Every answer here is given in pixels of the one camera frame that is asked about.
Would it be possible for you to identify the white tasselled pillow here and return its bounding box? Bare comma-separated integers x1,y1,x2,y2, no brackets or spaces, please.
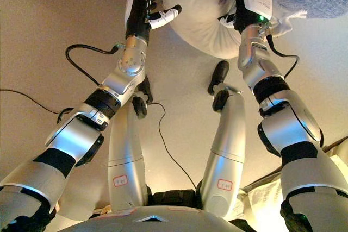
157,0,308,59

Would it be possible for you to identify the black robot waist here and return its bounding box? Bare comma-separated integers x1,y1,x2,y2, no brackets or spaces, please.
148,187,203,211

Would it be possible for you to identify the silver right robot leg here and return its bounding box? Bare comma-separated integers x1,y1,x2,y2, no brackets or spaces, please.
200,86,247,218

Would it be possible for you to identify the grey robot torso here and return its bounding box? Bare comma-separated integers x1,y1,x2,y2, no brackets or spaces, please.
58,205,245,232

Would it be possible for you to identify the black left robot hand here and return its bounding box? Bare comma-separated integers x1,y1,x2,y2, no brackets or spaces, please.
124,0,182,45

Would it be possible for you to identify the silver left robot leg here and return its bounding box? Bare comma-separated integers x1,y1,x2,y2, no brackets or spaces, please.
107,90,149,212

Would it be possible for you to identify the silver robot leg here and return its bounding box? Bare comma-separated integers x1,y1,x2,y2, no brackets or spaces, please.
200,86,247,218
107,90,149,212

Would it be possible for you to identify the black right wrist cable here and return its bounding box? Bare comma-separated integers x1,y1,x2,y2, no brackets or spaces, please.
265,33,300,80

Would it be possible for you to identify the thin black floor cable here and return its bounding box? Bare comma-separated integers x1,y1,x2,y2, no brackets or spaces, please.
0,88,197,191

